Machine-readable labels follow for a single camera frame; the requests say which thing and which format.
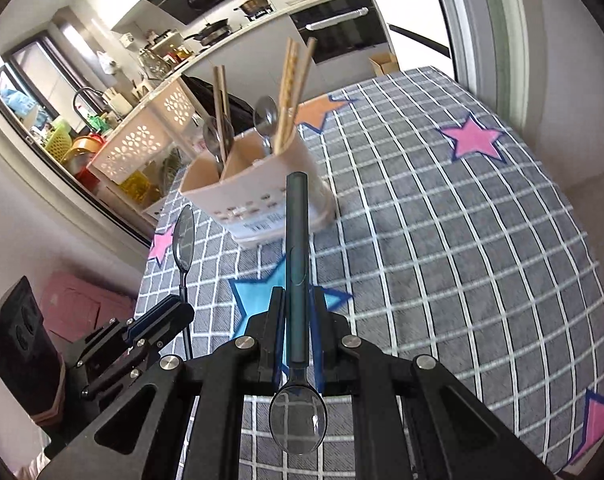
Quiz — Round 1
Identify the yellow patterned chopstick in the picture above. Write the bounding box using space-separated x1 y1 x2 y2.
274 40 300 155

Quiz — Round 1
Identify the dark brown wooden chopstick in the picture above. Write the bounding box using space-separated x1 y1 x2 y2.
213 65 227 165

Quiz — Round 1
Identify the plain bamboo chopstick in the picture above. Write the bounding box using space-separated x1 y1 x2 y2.
274 37 294 152

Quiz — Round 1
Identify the kitchen faucet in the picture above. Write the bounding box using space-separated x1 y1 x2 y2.
72 87 109 132

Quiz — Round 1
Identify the pink chair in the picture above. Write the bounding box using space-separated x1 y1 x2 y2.
40 272 135 342

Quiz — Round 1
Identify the grey checked tablecloth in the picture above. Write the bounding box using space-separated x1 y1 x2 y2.
134 65 604 480

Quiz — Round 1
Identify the pink plastic utensil holder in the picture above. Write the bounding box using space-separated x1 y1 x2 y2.
179 129 335 248

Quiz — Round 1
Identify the beige perforated storage trolley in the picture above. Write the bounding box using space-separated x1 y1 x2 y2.
87 75 207 226

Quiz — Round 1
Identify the black jacket on trolley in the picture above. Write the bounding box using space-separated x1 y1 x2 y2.
180 74 259 137

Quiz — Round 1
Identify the cardboard box on floor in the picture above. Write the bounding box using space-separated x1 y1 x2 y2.
369 51 399 76

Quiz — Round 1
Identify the black wok on stove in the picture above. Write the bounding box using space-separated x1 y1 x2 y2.
185 18 231 47

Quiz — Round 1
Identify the black built-in oven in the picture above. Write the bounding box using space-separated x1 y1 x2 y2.
290 0 389 64

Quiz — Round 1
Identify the bronze cooking pot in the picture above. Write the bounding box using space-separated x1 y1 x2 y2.
236 0 273 21

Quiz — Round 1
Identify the white refrigerator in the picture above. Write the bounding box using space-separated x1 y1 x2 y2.
375 0 456 78

